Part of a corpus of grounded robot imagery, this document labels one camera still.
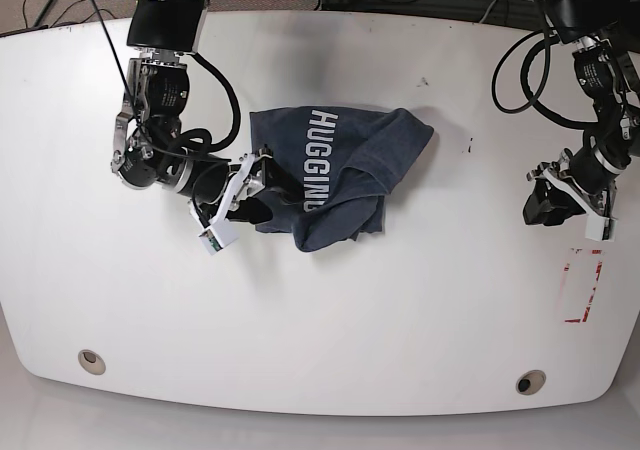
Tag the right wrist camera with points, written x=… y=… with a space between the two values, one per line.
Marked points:
x=218 y=236

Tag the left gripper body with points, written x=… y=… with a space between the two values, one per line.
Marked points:
x=588 y=177

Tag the left table cable grommet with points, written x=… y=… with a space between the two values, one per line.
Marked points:
x=91 y=362

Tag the dark blue t-shirt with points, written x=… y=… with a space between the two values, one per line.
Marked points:
x=347 y=161

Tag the red tape rectangle marking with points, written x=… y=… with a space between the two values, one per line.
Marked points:
x=579 y=283

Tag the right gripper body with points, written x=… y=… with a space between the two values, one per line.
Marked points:
x=218 y=185

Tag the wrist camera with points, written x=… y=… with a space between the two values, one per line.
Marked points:
x=600 y=228
x=218 y=236

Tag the right table cable grommet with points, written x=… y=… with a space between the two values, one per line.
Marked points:
x=531 y=382

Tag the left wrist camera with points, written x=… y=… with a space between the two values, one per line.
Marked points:
x=600 y=228

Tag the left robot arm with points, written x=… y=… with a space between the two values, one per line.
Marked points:
x=603 y=32

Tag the table cable grommet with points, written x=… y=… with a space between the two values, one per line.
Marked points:
x=531 y=382
x=91 y=362

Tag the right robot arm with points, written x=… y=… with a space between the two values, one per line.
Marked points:
x=150 y=145

